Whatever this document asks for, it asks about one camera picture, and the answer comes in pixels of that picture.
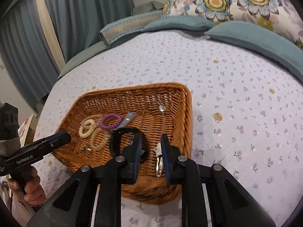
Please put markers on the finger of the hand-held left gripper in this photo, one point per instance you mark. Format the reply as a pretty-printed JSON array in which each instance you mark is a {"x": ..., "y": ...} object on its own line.
[{"x": 59, "y": 139}]

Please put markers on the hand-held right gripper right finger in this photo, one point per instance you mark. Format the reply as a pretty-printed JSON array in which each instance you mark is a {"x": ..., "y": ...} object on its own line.
[{"x": 165, "y": 160}]

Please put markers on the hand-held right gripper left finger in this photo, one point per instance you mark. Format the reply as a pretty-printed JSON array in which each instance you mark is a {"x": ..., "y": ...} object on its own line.
[{"x": 137, "y": 160}]

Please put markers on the silver nail clipper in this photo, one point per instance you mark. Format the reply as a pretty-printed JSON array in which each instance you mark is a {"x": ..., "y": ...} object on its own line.
[{"x": 159, "y": 165}]

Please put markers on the black hair band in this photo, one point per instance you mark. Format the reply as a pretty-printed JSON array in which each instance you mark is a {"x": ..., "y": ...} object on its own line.
[{"x": 112, "y": 144}]

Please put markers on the brown wicker basket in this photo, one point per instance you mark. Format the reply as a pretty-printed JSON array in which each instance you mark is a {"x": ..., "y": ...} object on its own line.
[{"x": 181, "y": 127}]

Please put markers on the blue-grey hair clip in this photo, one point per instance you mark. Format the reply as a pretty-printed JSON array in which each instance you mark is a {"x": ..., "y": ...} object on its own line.
[{"x": 129, "y": 119}]

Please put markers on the person's left hand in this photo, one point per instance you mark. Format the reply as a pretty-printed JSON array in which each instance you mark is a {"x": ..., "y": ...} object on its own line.
[{"x": 35, "y": 189}]

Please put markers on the red and white books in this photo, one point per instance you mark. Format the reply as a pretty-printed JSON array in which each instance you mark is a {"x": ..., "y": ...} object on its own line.
[{"x": 27, "y": 130}]

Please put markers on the lilac floral bedspread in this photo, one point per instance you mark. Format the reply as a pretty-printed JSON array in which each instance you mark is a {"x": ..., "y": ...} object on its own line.
[{"x": 236, "y": 123}]

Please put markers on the grey-green bed sheet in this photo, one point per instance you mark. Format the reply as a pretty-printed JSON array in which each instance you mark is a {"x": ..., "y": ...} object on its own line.
[{"x": 82, "y": 56}]

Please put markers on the blue curtain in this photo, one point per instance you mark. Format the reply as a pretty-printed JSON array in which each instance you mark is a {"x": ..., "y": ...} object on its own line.
[
  {"x": 21, "y": 52},
  {"x": 90, "y": 11}
]

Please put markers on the cream sheer curtain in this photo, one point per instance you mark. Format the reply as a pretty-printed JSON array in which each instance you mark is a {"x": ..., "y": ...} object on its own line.
[{"x": 47, "y": 23}]

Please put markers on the folded blue quilt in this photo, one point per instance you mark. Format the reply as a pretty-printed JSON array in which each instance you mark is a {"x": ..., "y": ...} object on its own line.
[{"x": 127, "y": 27}]

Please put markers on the teal pillow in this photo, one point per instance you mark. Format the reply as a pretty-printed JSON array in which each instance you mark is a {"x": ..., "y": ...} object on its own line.
[
  {"x": 255, "y": 40},
  {"x": 177, "y": 23}
]

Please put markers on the grey-green pillow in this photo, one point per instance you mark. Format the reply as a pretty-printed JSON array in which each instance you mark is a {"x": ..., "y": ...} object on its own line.
[{"x": 148, "y": 7}]

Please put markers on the floral print pillow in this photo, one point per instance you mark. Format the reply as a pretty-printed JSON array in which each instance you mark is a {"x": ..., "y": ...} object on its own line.
[
  {"x": 265, "y": 7},
  {"x": 201, "y": 4}
]

